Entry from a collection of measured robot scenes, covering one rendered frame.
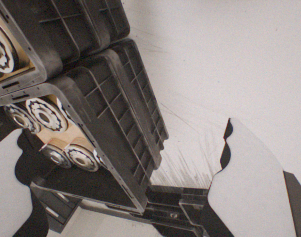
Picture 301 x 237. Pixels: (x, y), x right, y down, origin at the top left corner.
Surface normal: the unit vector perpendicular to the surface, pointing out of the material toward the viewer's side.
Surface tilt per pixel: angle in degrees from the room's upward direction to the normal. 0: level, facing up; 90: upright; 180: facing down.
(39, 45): 90
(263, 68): 0
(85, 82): 90
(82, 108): 90
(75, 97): 90
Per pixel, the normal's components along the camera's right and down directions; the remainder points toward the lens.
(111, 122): 0.89, -0.07
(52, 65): 0.94, 0.24
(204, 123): -0.33, 0.60
